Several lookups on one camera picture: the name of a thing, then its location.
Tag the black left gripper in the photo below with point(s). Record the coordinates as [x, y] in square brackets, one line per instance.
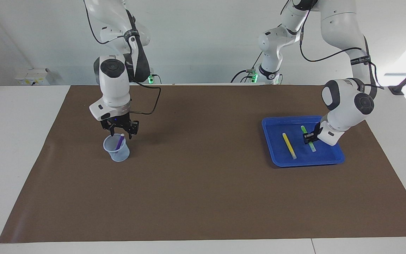
[318, 131]

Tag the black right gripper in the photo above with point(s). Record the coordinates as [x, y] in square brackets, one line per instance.
[118, 121]

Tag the green marker pen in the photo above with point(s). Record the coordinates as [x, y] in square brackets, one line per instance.
[313, 148]

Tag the purple marker pen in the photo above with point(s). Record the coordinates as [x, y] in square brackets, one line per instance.
[120, 141]

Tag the yellow marker pen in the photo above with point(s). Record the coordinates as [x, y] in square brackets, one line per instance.
[289, 145]

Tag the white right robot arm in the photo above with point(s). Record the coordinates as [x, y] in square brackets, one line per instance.
[115, 84]

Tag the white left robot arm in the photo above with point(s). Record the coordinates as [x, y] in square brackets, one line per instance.
[347, 102]

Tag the blue plastic tray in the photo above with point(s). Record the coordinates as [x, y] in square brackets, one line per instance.
[330, 157]

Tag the translucent plastic cup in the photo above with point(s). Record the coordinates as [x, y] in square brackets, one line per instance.
[118, 154]

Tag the brown table mat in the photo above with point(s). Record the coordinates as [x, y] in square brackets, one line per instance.
[203, 183]

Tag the white power strip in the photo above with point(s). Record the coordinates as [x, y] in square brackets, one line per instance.
[30, 77]

